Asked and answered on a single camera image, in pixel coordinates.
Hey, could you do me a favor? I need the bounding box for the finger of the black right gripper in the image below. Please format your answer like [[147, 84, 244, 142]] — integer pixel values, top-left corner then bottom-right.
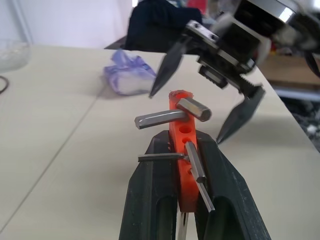
[[215, 85, 266, 145], [148, 36, 187, 99]]

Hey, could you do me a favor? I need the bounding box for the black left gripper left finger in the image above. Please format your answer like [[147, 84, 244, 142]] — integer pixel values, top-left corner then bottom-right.
[[119, 129, 181, 240]]

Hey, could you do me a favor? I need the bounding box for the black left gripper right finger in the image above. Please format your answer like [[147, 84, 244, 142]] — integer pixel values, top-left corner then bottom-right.
[[194, 129, 272, 240]]

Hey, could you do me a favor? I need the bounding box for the orange hex key holder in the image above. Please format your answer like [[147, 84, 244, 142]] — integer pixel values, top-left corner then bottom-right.
[[168, 89, 201, 213]]

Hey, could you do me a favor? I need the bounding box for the small grey hex key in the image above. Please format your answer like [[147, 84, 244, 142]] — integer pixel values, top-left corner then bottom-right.
[[191, 174, 216, 214]]

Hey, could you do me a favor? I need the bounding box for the thin silver hex key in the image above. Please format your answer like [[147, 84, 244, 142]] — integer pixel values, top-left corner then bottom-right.
[[176, 211, 190, 240]]

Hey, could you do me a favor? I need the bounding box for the large grey hex key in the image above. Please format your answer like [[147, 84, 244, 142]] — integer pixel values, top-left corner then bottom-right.
[[134, 97, 213, 131]]

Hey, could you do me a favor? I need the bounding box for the medium grey hex key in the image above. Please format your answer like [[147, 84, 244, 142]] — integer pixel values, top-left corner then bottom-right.
[[137, 140, 206, 184]]

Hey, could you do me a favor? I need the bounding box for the purple white plastic bag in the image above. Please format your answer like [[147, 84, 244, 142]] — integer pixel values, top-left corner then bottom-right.
[[102, 48, 158, 96]]

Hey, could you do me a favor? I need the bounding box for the black cloth bundle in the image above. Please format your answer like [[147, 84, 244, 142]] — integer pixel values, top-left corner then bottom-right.
[[124, 0, 204, 51]]

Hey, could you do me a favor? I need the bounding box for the clear plastic container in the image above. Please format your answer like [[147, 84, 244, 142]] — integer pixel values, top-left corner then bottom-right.
[[0, 0, 33, 74]]

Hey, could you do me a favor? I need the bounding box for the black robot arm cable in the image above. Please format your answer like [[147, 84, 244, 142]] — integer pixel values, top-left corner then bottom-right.
[[303, 48, 320, 77]]

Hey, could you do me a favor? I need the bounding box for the black ring cable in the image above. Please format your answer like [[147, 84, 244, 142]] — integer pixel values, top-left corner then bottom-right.
[[0, 75, 11, 95]]

